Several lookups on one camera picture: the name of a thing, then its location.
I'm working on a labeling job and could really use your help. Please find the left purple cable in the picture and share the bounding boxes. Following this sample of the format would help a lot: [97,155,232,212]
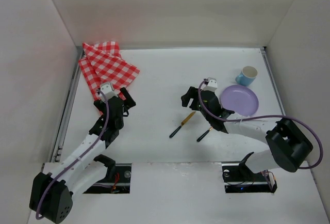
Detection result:
[35,88,110,221]

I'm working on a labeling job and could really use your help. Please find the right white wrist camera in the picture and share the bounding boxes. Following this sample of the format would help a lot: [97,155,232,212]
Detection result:
[203,77,218,92]

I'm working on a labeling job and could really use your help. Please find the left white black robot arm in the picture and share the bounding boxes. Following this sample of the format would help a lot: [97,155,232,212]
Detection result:
[29,83,136,223]

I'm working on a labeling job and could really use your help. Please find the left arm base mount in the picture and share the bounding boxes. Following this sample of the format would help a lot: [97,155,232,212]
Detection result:
[84,154,132,194]

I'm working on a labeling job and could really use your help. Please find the light blue mug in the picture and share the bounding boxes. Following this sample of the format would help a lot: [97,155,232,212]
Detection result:
[235,66,258,87]

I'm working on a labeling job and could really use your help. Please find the gold fork green handle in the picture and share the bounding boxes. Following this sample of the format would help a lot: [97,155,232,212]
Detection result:
[196,127,213,142]

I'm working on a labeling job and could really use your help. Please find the red white checkered cloth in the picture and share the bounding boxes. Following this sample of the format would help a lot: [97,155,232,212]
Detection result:
[78,41,140,101]

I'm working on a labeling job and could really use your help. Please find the aluminium table rail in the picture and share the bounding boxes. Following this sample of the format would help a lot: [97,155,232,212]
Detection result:
[49,46,85,162]
[260,46,286,115]

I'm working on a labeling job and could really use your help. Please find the gold knife green handle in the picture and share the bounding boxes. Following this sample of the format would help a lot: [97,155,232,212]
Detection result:
[169,111,196,138]

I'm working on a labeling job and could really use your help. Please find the left aluminium table rail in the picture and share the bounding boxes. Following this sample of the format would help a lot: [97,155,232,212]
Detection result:
[49,46,85,162]

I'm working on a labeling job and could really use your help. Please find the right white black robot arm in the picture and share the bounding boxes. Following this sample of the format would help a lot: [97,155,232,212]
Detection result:
[181,87,313,176]

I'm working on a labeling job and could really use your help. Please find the lilac plastic plate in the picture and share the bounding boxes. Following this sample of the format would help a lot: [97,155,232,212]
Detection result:
[220,85,259,117]

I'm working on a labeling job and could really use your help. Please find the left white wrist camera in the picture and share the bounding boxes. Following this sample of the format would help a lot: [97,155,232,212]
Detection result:
[100,82,118,99]

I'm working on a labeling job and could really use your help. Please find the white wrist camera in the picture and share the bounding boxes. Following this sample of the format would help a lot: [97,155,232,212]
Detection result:
[203,77,218,92]
[100,82,118,99]

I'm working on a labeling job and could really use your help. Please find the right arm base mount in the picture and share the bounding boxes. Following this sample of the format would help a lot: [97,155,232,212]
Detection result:
[222,152,277,194]

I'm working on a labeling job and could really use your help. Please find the right aluminium table rail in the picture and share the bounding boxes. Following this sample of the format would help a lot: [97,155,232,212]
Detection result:
[260,46,286,115]

